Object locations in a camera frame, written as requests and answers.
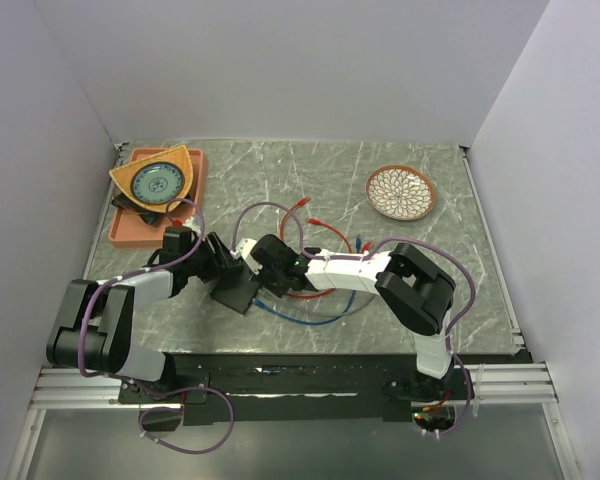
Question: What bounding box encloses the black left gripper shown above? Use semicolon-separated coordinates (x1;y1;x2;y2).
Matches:
183;232;241;283

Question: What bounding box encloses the grey ethernet cable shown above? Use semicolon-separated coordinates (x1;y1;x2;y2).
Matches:
259;289;379;321

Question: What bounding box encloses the blue ethernet cable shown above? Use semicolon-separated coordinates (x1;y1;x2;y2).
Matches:
254;234;364;327

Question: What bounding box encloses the black network switch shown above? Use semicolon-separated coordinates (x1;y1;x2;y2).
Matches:
210;267;260;315

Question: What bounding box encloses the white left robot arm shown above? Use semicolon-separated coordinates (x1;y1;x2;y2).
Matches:
46;226;244;402

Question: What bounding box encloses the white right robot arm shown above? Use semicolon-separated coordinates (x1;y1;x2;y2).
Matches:
243;235;456;399

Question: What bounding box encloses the dark dish under basket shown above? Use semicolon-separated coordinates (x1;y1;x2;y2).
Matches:
111;186;160;225

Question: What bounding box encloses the pink plastic tray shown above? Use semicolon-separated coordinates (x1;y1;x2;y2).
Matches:
108;146;207;249

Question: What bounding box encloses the blue patterned round plate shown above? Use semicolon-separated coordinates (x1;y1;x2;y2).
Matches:
131;162;185;205

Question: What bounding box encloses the woven triangular basket plate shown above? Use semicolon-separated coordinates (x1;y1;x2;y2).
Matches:
109;145;194;214

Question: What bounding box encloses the floral patterned plate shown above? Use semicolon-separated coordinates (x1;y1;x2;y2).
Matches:
365;165;436;221

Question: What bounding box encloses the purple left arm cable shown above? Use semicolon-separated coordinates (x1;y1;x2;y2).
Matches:
77;198;206;380

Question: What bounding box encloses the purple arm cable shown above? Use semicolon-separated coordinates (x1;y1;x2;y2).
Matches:
231;201;478;354
77;198;206;380

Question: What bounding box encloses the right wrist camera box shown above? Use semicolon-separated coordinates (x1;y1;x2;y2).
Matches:
232;238;257;260

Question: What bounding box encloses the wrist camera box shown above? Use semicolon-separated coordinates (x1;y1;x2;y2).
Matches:
232;238;257;260
172;216;201;233

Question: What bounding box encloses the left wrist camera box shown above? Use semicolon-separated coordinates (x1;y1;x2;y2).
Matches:
172;216;201;233

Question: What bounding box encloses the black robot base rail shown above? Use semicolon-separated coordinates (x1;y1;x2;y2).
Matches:
118;353;474;426

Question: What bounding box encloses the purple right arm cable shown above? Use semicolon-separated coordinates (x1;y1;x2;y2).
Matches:
231;201;478;354

